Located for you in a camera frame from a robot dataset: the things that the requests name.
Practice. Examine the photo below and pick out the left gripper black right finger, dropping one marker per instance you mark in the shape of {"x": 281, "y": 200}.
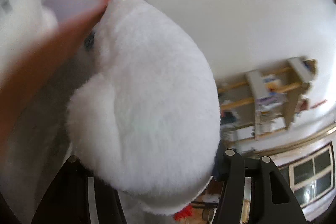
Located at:
{"x": 272, "y": 200}

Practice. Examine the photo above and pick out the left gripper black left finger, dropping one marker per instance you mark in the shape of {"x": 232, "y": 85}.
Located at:
{"x": 75, "y": 195}

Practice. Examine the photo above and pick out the white plush toy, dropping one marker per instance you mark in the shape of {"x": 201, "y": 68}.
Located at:
{"x": 148, "y": 121}

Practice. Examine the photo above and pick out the wooden shelf rack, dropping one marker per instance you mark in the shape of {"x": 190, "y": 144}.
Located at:
{"x": 265, "y": 103}

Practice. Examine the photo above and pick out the pink cardboard box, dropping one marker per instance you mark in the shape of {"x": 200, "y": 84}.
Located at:
{"x": 37, "y": 36}

